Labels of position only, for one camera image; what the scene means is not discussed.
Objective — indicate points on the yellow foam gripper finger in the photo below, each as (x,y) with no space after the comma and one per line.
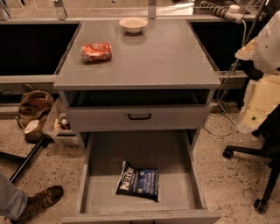
(247,52)
(261,98)

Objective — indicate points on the blue Kettle chip bag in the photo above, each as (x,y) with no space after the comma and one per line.
(138,182)

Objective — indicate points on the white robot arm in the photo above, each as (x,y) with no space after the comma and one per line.
(267,50)

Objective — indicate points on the closed top drawer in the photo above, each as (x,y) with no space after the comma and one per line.
(85,119)

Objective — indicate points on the grey drawer cabinet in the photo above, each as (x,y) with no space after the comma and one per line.
(162,66)

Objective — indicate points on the open middle drawer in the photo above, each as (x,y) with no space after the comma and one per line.
(181,200)

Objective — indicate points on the red snack bag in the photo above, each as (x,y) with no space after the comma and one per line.
(96,51)

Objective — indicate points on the black office chair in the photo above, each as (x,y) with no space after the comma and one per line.
(269,130)

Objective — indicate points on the white bowl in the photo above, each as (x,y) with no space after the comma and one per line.
(133,25)

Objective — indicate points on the small bottle in bin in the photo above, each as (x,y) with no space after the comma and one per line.
(63,122)

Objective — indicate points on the brown backpack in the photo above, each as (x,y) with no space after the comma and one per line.
(34,108)

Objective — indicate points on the brown shoe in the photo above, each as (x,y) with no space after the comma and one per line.
(40,202)

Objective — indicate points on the black metal floor bar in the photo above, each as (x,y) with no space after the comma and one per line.
(23,161)

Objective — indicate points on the grey trouser leg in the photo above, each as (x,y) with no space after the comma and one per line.
(13,201)

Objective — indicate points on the black drawer handle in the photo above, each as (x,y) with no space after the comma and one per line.
(139,117)

